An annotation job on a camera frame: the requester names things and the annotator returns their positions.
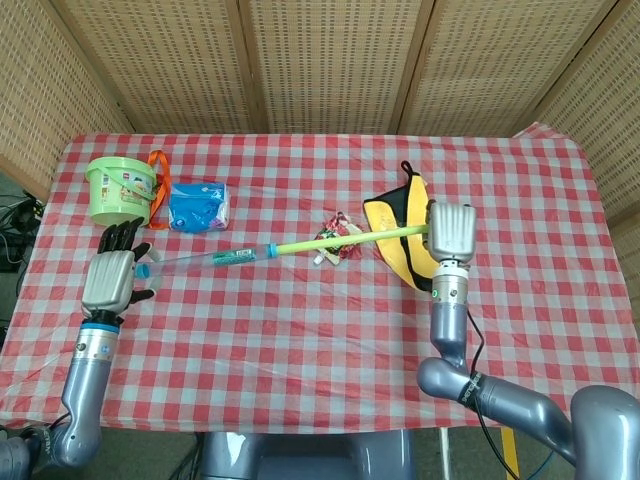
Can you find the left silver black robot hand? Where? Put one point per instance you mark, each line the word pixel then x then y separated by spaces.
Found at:
pixel 107 282

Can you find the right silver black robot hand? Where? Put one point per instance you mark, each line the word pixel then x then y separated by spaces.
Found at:
pixel 452 232

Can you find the green tube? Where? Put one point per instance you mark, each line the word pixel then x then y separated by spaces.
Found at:
pixel 190 262

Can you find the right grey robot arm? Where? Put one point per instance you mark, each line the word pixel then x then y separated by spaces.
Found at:
pixel 450 325

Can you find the yellow black cloth pouch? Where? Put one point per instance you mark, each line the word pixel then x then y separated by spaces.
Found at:
pixel 415 200

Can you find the green plastic bucket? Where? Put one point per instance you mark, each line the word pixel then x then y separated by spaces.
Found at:
pixel 117 192

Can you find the red snack pouch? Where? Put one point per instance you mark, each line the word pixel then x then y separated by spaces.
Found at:
pixel 340 227

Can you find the blue tissue pack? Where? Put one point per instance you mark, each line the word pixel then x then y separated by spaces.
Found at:
pixel 197 207

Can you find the bamboo folding screen panel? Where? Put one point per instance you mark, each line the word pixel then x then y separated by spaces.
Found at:
pixel 495 65
pixel 165 60
pixel 40 100
pixel 335 60
pixel 605 115

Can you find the red white checkered tablecloth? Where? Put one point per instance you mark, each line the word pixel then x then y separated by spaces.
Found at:
pixel 280 360

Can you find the grey robot torso base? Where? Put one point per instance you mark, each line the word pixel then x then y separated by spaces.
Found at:
pixel 305 457

